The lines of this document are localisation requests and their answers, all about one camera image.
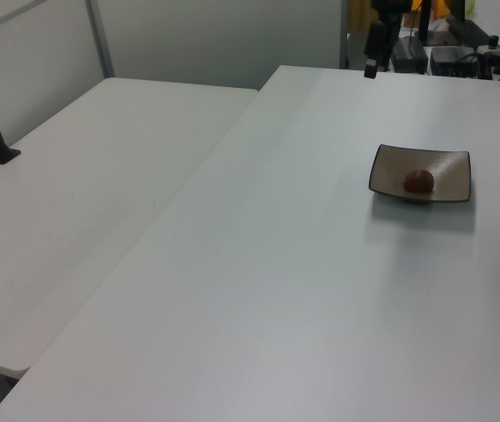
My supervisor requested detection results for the black electronics box with lights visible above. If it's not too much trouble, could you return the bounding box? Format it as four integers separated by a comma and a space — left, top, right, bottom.
430, 45, 482, 79

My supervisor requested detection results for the yellow curtain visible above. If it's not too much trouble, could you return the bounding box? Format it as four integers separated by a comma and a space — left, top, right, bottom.
348, 0, 373, 33

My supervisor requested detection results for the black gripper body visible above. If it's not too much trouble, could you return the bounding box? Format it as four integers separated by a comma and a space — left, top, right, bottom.
369, 0, 413, 21

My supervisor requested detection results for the square brown ceramic plate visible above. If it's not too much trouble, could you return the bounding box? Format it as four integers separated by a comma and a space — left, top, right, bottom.
367, 143, 472, 207

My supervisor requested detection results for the black power adapter box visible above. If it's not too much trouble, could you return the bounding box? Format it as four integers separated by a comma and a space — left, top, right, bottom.
390, 36, 430, 75

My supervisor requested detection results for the grey partition frame post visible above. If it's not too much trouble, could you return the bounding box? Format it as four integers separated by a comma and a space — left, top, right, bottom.
85, 0, 116, 81

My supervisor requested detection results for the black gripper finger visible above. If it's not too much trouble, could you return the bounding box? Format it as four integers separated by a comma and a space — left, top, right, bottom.
380, 13, 403, 72
363, 18, 386, 80

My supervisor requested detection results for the black monitor stand pole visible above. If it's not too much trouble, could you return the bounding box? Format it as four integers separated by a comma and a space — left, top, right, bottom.
415, 0, 432, 46

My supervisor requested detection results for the grey metal upright post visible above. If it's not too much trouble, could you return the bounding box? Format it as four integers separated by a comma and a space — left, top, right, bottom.
338, 0, 351, 69

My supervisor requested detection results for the small round brown food item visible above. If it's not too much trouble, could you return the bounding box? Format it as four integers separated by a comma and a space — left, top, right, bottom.
402, 169, 435, 194

